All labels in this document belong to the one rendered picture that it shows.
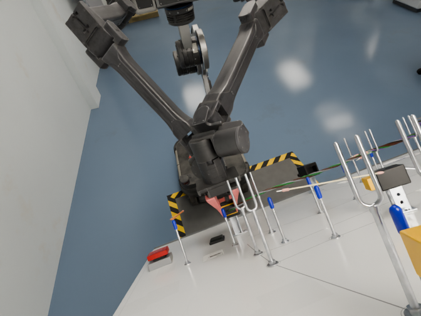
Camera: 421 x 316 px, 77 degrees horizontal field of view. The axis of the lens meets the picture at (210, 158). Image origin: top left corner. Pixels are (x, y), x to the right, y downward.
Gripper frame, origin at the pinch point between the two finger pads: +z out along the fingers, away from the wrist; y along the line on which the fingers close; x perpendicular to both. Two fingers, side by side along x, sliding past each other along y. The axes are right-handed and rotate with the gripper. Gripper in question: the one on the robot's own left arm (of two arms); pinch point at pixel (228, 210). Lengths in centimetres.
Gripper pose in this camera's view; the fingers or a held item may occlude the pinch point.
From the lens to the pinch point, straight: 65.7
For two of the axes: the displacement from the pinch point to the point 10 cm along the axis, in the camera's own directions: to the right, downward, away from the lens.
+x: -1.0, -3.1, 9.5
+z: 3.5, 8.8, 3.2
